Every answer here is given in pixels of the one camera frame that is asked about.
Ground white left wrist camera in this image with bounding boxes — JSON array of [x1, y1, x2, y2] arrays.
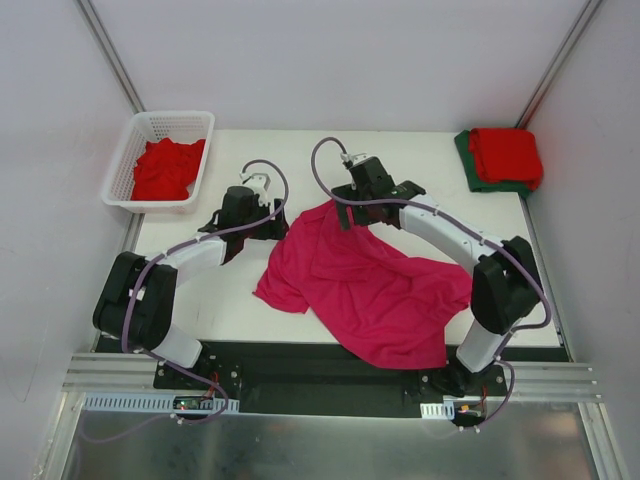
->
[[239, 172, 271, 206]]

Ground folded green t shirt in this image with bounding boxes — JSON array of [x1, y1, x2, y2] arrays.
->
[[454, 130, 533, 199]]

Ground white plastic laundry basket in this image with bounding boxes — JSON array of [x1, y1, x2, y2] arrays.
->
[[101, 110, 215, 215]]

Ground right white slotted cable duct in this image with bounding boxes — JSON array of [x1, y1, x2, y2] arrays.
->
[[420, 401, 455, 421]]

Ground pink t shirt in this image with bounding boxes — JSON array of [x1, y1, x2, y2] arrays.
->
[[254, 202, 471, 370]]

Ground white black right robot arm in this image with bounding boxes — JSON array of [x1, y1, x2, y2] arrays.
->
[[331, 154, 544, 395]]

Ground folded red t shirt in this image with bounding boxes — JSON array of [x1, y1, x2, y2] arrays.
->
[[469, 128, 544, 190]]

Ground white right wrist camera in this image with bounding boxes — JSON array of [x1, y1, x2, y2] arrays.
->
[[340, 152, 368, 170]]

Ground white slotted cable duct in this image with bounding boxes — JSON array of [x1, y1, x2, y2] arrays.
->
[[420, 401, 455, 421], [84, 393, 240, 415]]

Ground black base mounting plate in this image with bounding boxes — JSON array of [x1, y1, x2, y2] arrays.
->
[[152, 339, 516, 416]]

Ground left white slotted cable duct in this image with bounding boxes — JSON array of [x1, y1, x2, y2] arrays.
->
[[84, 393, 240, 415]]

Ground crumpled red t shirt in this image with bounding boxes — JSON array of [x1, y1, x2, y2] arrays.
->
[[131, 138, 205, 201]]

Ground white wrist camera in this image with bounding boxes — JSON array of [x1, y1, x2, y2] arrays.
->
[[340, 152, 368, 170], [239, 172, 271, 206]]

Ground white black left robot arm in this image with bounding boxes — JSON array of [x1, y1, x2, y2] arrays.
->
[[92, 186, 288, 389]]

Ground aluminium frame rail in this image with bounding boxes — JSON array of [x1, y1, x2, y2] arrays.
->
[[62, 352, 157, 393]]

